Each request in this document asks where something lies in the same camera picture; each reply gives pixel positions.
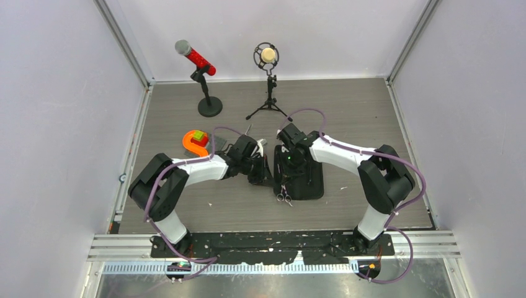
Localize black round-base microphone stand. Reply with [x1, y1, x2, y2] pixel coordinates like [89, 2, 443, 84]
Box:
[190, 66, 223, 117]

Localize beige condenser microphone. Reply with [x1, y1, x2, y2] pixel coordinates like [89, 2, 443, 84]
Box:
[253, 42, 279, 69]

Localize silver thinning scissors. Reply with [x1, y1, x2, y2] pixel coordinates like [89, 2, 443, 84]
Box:
[276, 184, 293, 207]

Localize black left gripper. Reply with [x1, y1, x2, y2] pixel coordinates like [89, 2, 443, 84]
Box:
[240, 154, 276, 188]

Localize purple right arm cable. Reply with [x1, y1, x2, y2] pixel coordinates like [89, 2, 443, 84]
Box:
[279, 108, 427, 286]

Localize lime green toy brick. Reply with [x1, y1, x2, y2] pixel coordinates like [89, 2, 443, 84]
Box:
[192, 130, 207, 142]

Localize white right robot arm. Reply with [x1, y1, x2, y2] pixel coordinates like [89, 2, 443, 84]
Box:
[277, 124, 416, 255]

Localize red toy block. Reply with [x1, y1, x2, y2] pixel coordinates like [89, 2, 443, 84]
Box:
[190, 130, 209, 147]

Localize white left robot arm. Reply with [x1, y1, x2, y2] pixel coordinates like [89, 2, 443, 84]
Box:
[128, 135, 271, 257]

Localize black tripod microphone stand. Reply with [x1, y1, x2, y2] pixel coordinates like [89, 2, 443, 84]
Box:
[246, 75, 293, 122]

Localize red handheld microphone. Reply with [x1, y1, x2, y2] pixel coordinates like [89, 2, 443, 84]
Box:
[174, 40, 216, 76]

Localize black tool pouch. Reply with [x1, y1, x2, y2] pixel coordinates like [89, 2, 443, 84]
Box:
[273, 145, 324, 201]

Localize orange curved toy slide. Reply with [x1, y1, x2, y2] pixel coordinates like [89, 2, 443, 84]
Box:
[182, 130, 210, 157]

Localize grey studded base plate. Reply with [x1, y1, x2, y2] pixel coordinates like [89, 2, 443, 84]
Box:
[184, 135, 226, 158]

